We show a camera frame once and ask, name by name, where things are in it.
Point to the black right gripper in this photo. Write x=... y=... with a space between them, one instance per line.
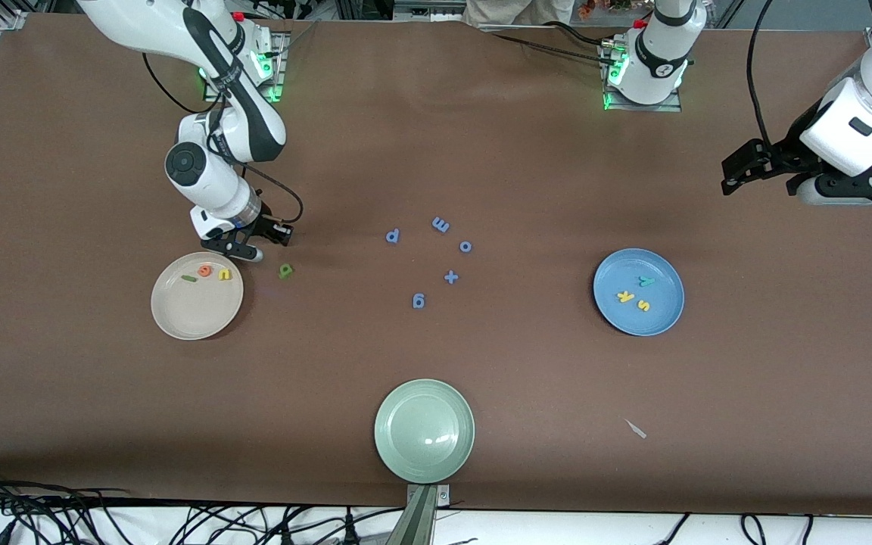
x=264 y=225

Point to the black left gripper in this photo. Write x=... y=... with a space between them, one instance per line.
x=785 y=149

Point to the green foam letter b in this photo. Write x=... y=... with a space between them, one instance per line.
x=285 y=271

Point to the yellow foam letter k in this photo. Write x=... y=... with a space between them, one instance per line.
x=624 y=297

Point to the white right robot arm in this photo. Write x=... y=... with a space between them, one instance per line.
x=209 y=170

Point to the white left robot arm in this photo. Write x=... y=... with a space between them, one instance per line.
x=867 y=113

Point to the blue foam letter p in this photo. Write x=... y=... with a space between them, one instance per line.
x=393 y=236

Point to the beige brown plate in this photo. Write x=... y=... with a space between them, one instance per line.
x=194 y=310

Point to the blue foam letter m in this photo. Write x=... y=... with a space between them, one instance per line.
x=440 y=224

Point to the blue plate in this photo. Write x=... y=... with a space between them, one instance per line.
x=659 y=303

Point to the orange background object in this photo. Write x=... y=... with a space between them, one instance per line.
x=595 y=6

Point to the pale green plate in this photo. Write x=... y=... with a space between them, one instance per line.
x=425 y=431

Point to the person in beige clothing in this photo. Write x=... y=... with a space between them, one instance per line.
x=519 y=9

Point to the grey tape scrap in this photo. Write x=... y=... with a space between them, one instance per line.
x=636 y=428

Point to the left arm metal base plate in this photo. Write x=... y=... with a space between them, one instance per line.
x=671 y=106

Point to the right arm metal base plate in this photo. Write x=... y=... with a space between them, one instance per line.
x=278 y=60

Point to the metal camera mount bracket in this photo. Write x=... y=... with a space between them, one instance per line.
x=421 y=515

